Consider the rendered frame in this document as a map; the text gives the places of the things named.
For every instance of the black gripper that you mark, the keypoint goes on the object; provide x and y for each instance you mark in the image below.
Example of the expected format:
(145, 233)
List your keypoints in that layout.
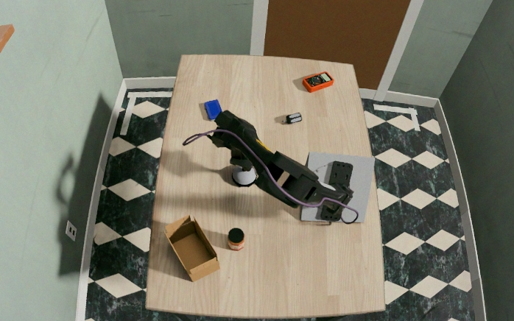
(244, 163)

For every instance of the brown cardboard box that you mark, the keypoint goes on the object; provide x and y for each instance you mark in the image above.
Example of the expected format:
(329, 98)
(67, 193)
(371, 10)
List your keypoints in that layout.
(192, 248)

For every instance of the orange spice jar with black lid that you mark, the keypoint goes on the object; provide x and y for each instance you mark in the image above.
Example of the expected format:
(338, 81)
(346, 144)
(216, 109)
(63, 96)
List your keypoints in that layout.
(236, 239)

